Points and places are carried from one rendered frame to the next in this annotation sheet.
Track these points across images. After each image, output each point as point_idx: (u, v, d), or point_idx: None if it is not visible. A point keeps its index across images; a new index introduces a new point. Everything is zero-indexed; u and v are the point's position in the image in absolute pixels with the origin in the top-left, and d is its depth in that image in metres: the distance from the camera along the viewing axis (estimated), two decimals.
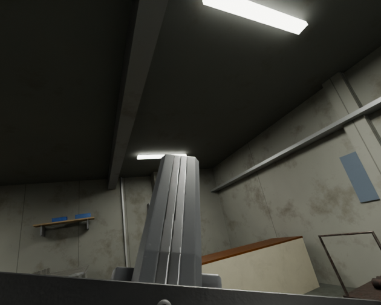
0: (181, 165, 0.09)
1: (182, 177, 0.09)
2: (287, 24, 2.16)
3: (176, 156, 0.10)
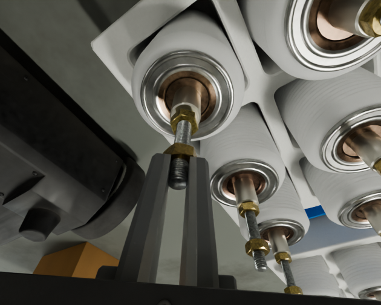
0: (191, 166, 0.09)
1: (193, 178, 0.09)
2: None
3: (167, 155, 0.10)
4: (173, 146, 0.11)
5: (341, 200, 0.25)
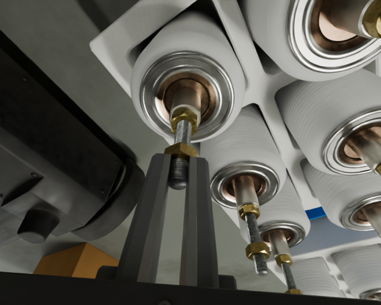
0: (191, 166, 0.09)
1: (193, 178, 0.09)
2: None
3: (167, 155, 0.10)
4: (179, 145, 0.11)
5: (343, 201, 0.24)
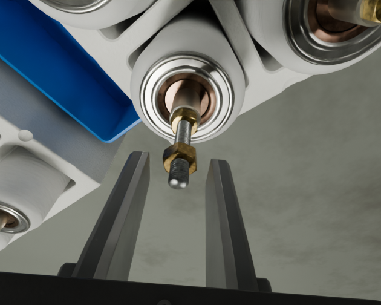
0: (214, 169, 0.09)
1: (218, 181, 0.09)
2: None
3: (144, 153, 0.10)
4: None
5: None
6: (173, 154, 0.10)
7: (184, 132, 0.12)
